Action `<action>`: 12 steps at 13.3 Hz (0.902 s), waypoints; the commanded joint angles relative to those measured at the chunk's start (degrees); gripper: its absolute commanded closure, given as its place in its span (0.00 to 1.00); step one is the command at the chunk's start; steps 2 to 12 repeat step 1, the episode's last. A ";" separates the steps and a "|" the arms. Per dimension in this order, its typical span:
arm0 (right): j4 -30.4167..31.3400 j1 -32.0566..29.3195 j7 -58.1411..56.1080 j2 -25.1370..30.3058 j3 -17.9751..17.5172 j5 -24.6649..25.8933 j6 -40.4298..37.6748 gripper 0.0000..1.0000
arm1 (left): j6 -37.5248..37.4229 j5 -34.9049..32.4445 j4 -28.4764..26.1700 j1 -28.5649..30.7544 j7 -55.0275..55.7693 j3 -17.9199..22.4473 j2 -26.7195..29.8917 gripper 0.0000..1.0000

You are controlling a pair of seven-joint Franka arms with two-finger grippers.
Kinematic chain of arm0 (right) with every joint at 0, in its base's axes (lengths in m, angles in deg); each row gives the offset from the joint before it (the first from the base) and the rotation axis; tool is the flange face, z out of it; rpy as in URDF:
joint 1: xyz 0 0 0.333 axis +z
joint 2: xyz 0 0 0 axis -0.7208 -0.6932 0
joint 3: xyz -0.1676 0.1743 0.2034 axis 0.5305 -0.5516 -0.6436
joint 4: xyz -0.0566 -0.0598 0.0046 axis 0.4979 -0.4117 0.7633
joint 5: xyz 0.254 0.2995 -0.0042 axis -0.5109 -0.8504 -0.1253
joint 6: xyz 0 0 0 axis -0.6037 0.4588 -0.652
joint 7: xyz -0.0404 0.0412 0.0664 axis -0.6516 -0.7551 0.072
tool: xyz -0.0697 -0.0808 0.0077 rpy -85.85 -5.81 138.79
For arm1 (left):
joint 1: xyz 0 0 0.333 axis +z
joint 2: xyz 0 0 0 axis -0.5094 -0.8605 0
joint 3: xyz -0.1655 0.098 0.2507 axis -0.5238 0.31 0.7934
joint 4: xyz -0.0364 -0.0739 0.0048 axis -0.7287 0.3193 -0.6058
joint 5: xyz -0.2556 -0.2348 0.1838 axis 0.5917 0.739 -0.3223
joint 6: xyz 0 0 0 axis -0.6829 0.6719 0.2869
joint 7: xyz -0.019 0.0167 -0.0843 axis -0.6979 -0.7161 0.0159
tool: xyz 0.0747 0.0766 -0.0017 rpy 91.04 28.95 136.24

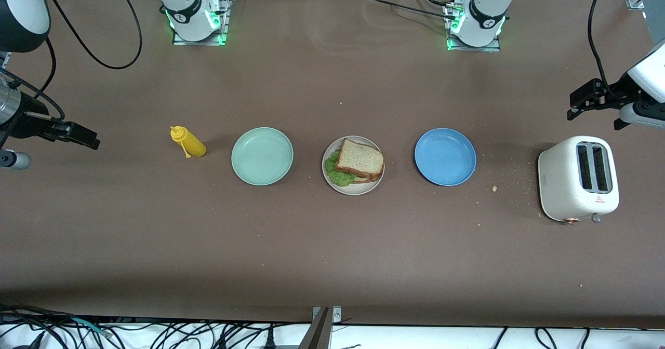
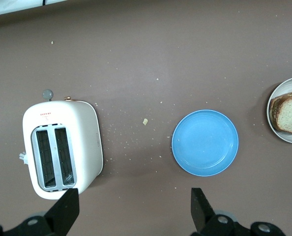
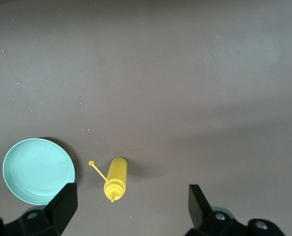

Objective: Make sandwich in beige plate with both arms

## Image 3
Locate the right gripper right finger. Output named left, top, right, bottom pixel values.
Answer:
left=186, top=184, right=286, bottom=236

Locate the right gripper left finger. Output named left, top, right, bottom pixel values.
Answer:
left=2, top=182, right=78, bottom=236

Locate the yellow mustard squeeze bottle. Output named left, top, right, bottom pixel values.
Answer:
left=88, top=157, right=128, bottom=204

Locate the mint green plate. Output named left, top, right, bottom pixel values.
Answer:
left=1, top=138, right=76, bottom=206

